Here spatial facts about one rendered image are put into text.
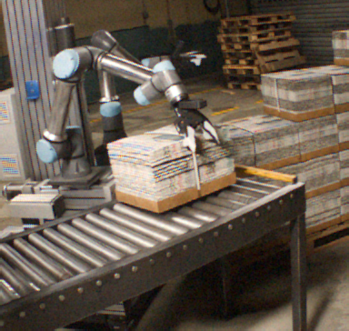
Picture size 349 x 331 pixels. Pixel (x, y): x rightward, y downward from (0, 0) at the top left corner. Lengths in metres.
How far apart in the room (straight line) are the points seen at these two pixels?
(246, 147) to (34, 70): 1.16
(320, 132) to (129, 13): 7.58
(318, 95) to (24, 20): 1.66
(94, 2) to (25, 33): 7.23
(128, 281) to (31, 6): 1.56
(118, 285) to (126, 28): 8.83
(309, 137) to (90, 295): 1.84
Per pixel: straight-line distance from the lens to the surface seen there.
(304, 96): 3.01
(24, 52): 2.76
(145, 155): 1.91
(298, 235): 2.16
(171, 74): 2.01
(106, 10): 10.06
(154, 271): 1.70
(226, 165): 2.12
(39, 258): 1.78
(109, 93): 3.07
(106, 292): 1.62
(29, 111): 2.81
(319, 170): 3.14
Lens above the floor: 1.50
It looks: 15 degrees down
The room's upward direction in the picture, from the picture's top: 8 degrees counter-clockwise
